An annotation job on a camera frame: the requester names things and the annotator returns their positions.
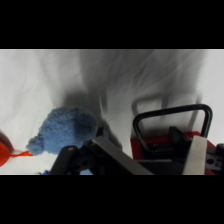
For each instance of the blue fuzzy cloth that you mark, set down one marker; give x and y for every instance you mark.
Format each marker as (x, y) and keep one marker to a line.
(65, 130)

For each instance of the small orange measuring cup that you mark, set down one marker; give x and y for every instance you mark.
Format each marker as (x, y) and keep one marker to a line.
(4, 155)

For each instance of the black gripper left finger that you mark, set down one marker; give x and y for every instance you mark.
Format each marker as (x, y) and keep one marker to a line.
(113, 156)

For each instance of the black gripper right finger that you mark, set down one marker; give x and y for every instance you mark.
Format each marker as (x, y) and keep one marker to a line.
(196, 155)

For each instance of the white tablecloth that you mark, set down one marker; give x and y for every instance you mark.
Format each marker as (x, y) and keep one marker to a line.
(40, 83)

